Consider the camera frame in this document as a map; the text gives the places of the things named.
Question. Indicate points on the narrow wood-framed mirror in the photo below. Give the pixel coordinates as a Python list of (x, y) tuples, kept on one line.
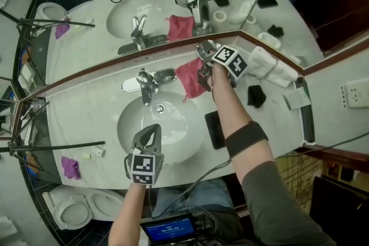
[(302, 8)]

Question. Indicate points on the dark wooden door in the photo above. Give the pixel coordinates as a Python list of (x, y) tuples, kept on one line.
[(340, 204)]

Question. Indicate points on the person's blue jeans legs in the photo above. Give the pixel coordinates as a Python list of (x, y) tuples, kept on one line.
[(199, 196)]

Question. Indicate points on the person's dark shirt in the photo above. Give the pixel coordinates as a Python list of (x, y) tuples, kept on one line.
[(274, 204)]

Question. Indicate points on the person's right forearm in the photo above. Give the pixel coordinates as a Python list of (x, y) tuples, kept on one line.
[(233, 112)]

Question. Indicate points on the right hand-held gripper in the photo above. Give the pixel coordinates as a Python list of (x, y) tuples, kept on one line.
[(230, 62)]

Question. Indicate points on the white wall power socket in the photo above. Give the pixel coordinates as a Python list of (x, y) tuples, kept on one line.
[(357, 93)]

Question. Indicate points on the chest-mounted screen device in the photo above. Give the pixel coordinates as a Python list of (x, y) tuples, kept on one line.
[(168, 230)]

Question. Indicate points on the white green sign card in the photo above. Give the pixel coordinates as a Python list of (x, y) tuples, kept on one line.
[(297, 99)]

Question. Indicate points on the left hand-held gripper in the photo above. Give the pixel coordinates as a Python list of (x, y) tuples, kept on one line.
[(142, 167)]

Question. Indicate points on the dark wooden door frame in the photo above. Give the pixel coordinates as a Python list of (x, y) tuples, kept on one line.
[(340, 156)]

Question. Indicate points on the white folded towel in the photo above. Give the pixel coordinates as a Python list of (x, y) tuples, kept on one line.
[(259, 62), (285, 75)]

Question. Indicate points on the long black tray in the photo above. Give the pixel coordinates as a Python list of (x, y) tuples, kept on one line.
[(307, 124)]

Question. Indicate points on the clear glass tumbler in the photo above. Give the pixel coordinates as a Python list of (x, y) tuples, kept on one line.
[(36, 106)]

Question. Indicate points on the large wood-framed mirror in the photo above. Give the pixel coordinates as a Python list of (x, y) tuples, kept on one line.
[(86, 37)]

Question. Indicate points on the person's left forearm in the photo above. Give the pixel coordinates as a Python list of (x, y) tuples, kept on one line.
[(127, 213)]

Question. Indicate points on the cream paper roll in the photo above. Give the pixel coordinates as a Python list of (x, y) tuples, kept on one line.
[(47, 201)]

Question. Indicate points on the small cream bar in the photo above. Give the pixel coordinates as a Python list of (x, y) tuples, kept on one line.
[(87, 156)]

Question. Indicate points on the black armband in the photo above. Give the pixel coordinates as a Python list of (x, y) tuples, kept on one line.
[(246, 136)]

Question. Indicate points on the chrome faucet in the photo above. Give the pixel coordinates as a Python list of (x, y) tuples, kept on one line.
[(147, 83)]

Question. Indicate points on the black tripod stand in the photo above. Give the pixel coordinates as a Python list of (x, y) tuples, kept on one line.
[(57, 147)]

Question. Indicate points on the purple cloth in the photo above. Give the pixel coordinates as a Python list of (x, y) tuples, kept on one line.
[(70, 167)]

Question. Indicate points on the black smartphone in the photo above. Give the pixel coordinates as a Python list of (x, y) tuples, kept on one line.
[(213, 129)]

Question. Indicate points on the red cloth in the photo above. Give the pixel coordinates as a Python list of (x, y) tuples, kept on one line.
[(188, 77)]

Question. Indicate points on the small white box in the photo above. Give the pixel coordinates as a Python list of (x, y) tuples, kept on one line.
[(99, 150)]

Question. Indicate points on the white toilet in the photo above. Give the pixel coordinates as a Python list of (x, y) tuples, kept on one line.
[(78, 207)]

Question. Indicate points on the white sink basin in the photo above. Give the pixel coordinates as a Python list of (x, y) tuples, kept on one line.
[(173, 129)]

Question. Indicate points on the orange blue bag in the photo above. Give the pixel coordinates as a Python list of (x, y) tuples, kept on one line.
[(31, 165)]

